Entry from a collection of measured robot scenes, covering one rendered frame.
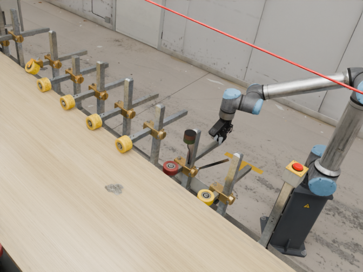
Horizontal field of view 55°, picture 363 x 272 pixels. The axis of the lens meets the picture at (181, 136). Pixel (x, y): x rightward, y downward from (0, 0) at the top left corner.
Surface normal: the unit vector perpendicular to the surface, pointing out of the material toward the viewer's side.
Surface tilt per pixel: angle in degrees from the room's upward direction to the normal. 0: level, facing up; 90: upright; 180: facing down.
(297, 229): 90
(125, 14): 90
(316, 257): 0
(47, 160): 0
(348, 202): 0
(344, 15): 90
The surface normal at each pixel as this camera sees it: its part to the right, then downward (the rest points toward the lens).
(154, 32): -0.58, 0.43
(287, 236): -0.09, 0.59
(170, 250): 0.14, -0.79
